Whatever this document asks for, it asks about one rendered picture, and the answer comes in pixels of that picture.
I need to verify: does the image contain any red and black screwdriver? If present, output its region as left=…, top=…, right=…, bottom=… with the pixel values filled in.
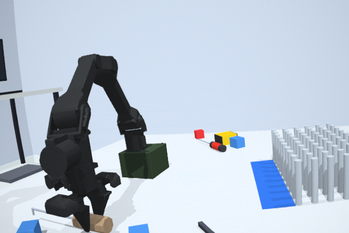
left=198, top=139, right=226, bottom=152

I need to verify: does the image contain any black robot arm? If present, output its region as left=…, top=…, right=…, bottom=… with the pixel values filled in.
left=39, top=54, right=148, bottom=191

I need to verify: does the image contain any blue rectangular block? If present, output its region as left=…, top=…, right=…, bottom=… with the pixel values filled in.
left=128, top=224, right=149, bottom=233
left=16, top=220, right=41, bottom=233
left=229, top=136, right=245, bottom=149

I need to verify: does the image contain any blue flat strip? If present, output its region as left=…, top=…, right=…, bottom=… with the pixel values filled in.
left=250, top=160, right=296, bottom=209

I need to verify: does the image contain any small red cube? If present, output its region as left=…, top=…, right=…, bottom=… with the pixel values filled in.
left=194, top=129, right=205, bottom=140

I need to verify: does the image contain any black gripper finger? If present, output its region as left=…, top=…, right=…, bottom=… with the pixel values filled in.
left=73, top=205, right=90, bottom=232
left=87, top=190, right=112, bottom=216

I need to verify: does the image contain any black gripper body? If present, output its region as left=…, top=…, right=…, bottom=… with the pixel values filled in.
left=45, top=159, right=121, bottom=218

